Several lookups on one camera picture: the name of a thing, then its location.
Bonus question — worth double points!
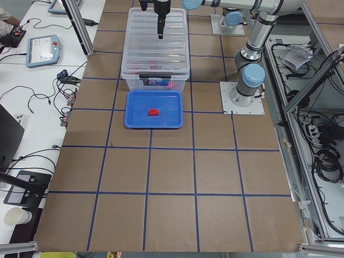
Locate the red blocks inside box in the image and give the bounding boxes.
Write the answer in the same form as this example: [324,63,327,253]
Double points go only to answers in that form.
[121,61,180,90]

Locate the white paper cup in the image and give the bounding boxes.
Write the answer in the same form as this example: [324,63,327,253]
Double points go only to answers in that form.
[4,207,32,226]

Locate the blue plastic tray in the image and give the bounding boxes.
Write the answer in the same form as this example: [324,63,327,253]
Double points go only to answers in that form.
[124,90,184,129]

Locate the red block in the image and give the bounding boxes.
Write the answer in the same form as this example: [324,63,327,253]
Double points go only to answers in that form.
[148,109,160,117]

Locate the black box latch handle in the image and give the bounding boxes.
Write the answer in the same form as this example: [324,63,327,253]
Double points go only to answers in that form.
[139,73,171,81]

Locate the clear plastic storage box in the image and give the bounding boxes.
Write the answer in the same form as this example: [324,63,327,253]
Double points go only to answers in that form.
[121,8,190,91]

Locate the black power adapter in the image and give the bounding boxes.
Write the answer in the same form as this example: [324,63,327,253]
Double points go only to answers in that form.
[83,18,98,26]

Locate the black cable bundle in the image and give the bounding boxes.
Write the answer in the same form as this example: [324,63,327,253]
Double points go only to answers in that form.
[313,147,343,183]

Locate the crumpled white paper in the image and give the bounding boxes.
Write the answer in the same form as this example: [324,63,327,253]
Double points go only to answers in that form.
[282,43,313,70]

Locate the blue teach pendant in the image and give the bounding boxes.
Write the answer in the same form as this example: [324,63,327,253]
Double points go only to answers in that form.
[47,0,67,15]
[26,34,61,68]

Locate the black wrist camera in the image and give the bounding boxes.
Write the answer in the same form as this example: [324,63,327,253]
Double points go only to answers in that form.
[139,0,151,11]

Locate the blue teach pendant near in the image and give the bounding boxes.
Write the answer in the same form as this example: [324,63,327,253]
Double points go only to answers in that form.
[26,34,61,68]

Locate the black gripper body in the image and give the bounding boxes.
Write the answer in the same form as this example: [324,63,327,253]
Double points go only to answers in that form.
[153,0,170,16]

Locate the blue teach pendant far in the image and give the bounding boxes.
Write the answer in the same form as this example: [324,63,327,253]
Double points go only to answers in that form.
[47,0,67,15]

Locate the aluminium frame post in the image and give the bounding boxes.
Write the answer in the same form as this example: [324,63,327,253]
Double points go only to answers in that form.
[62,0,94,56]

